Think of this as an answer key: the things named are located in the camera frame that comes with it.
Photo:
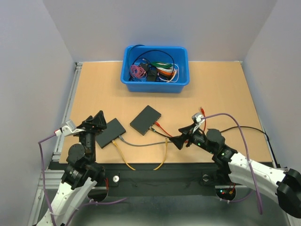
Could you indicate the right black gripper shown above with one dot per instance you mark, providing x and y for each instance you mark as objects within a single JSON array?
[{"x": 178, "y": 141}]

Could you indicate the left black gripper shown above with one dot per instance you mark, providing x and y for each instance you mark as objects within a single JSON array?
[{"x": 99, "y": 121}]

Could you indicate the large black network switch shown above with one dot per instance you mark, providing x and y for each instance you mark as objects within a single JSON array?
[{"x": 113, "y": 131}]

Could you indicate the small black network switch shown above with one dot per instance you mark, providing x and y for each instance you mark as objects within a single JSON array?
[{"x": 145, "y": 119}]

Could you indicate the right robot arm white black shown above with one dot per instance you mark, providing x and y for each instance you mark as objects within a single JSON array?
[{"x": 281, "y": 186}]

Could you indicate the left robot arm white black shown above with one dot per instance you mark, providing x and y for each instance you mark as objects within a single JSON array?
[{"x": 82, "y": 172}]

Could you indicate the blue plastic bin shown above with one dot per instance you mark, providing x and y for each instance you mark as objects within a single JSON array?
[{"x": 170, "y": 62}]

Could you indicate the black adapter in bin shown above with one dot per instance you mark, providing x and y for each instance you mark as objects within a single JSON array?
[{"x": 148, "y": 73}]

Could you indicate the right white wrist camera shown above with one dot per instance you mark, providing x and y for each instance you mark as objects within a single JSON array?
[{"x": 198, "y": 119}]

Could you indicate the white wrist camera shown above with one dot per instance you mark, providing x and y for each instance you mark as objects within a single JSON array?
[
  {"x": 198, "y": 119},
  {"x": 68, "y": 128}
]

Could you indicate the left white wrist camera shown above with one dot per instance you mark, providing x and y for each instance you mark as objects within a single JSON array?
[{"x": 68, "y": 128}]

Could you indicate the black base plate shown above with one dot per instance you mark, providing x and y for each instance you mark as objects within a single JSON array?
[{"x": 171, "y": 179}]

